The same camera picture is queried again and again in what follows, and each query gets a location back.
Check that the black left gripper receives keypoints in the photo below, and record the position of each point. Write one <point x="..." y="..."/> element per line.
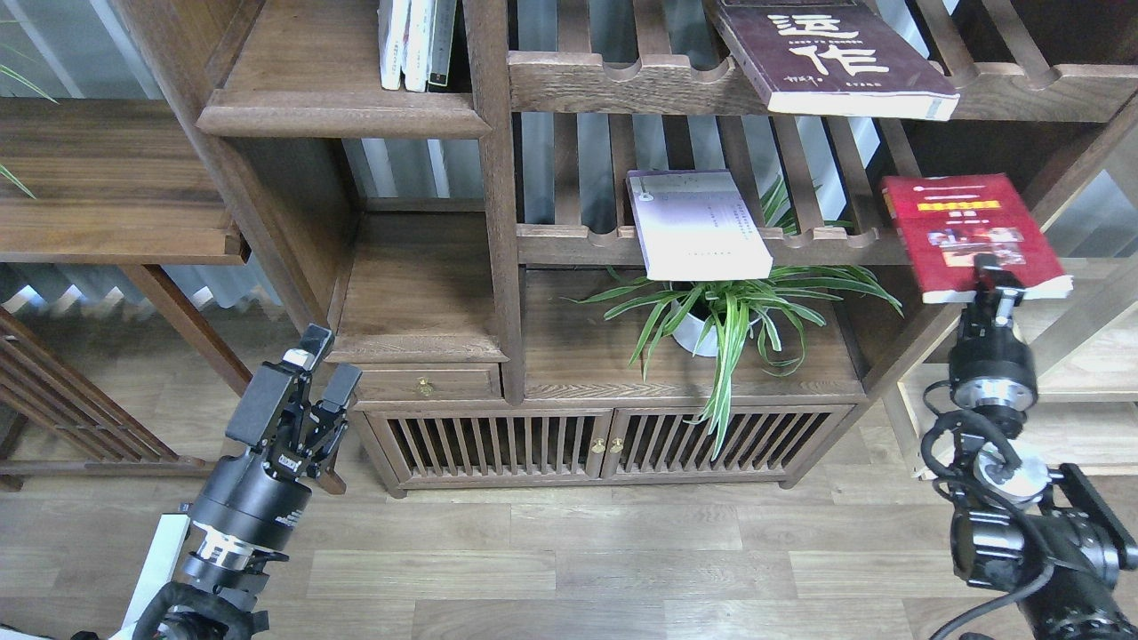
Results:
<point x="252" y="502"/>

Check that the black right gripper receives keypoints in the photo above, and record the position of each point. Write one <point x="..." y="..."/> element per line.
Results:
<point x="989" y="366"/>

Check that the red paperback book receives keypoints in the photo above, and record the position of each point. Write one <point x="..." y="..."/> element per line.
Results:
<point x="945" y="222"/>

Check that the dark maroon Chinese book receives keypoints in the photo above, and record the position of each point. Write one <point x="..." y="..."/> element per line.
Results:
<point x="831" y="58"/>

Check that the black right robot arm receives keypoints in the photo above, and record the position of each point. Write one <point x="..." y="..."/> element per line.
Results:
<point x="1042" y="537"/>

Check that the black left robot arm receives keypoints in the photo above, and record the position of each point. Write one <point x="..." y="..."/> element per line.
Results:
<point x="218" y="601"/>

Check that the light wooden shelf unit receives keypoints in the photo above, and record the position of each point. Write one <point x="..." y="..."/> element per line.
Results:
<point x="1085" y="345"/>

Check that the white flat bar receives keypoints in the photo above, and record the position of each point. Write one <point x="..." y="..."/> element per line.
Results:
<point x="164" y="554"/>

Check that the green spider plant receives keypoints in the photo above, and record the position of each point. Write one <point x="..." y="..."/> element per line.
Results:
<point x="770" y="314"/>

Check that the dark wooden side table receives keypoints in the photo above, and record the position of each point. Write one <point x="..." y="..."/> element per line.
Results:
<point x="110" y="183"/>

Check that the white plant pot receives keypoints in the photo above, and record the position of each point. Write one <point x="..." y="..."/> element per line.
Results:
<point x="696" y="333"/>

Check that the dark wooden bookshelf cabinet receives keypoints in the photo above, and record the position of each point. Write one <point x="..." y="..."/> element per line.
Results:
<point x="445" y="235"/>

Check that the pale lilac paperback book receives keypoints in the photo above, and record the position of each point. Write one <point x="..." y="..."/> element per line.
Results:
<point x="693" y="225"/>

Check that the white upright book left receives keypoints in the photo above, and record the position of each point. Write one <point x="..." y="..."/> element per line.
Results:
<point x="392" y="24"/>

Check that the white upright book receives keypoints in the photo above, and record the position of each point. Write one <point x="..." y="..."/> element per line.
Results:
<point x="392" y="24"/>
<point x="417" y="45"/>

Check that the white upright book middle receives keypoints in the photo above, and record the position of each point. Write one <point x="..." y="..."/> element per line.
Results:
<point x="417" y="45"/>

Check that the dark spine upright book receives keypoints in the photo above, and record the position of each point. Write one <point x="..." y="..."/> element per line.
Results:
<point x="444" y="16"/>

